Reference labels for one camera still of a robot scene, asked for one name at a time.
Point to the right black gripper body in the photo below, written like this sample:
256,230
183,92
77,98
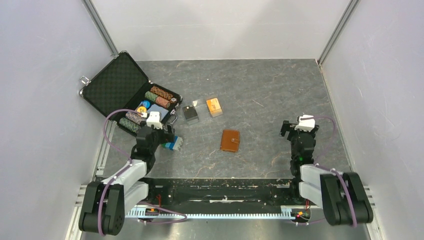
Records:
293,133

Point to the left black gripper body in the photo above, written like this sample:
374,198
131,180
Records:
159,137

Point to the clear box with dark cards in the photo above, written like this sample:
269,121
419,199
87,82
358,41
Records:
190,114

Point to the brown leather card holder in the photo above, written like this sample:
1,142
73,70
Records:
230,140

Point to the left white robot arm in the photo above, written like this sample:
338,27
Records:
106,202

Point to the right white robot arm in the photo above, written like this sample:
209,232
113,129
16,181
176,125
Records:
341,195

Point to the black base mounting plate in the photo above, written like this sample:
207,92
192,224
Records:
176,191

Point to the black aluminium poker chip case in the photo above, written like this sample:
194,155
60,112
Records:
122,85

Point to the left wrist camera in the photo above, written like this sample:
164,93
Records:
154,120

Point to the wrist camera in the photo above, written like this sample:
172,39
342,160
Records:
154,120
305,123

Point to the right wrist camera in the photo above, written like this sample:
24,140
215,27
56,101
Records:
305,123

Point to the white slotted cable duct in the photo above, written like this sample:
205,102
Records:
284,214

